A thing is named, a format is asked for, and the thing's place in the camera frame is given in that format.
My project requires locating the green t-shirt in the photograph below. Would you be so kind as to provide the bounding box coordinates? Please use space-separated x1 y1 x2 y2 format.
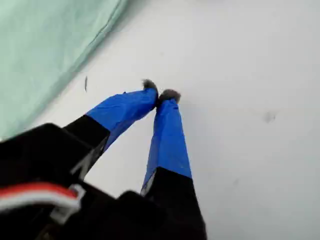
0 0 131 141

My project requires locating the gripper red white wire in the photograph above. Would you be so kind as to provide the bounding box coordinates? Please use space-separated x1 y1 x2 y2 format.
0 183 85 221

